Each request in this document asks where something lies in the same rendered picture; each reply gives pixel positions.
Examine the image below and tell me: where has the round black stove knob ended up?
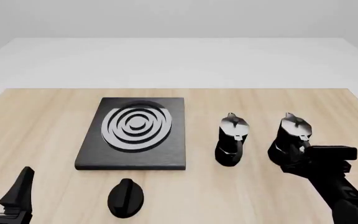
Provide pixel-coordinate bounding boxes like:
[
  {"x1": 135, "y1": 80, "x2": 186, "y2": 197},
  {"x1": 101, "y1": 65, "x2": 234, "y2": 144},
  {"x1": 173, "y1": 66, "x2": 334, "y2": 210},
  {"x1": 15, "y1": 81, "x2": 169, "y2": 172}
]
[{"x1": 107, "y1": 177, "x2": 145, "y2": 219}]

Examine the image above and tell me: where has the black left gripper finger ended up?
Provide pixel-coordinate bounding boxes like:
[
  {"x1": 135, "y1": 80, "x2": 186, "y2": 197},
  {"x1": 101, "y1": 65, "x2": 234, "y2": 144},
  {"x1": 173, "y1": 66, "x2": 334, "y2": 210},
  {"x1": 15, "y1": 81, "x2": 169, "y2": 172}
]
[{"x1": 0, "y1": 166, "x2": 35, "y2": 212}]

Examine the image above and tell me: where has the black silver moka pot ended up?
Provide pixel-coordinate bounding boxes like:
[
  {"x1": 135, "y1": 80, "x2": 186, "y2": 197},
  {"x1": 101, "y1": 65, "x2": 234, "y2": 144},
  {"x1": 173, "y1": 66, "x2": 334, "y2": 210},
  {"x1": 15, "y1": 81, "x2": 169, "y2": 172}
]
[
  {"x1": 213, "y1": 112, "x2": 250, "y2": 167},
  {"x1": 267, "y1": 112, "x2": 313, "y2": 169}
]

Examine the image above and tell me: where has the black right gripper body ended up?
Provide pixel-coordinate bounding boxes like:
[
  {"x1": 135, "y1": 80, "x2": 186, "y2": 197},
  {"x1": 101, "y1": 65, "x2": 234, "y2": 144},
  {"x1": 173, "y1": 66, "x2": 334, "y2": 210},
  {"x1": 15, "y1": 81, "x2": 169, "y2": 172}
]
[{"x1": 280, "y1": 161, "x2": 316, "y2": 182}]

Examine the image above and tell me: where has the flat black stove plate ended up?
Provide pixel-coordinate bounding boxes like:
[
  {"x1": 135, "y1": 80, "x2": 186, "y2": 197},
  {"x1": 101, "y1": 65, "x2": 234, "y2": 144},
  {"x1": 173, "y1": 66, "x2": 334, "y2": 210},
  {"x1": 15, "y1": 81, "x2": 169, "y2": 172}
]
[{"x1": 74, "y1": 96, "x2": 188, "y2": 172}]

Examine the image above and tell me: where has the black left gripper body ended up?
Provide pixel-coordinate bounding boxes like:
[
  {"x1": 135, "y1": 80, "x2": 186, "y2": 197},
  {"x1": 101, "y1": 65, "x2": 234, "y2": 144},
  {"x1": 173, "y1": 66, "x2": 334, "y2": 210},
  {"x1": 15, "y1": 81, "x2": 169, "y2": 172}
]
[{"x1": 0, "y1": 206, "x2": 32, "y2": 224}]

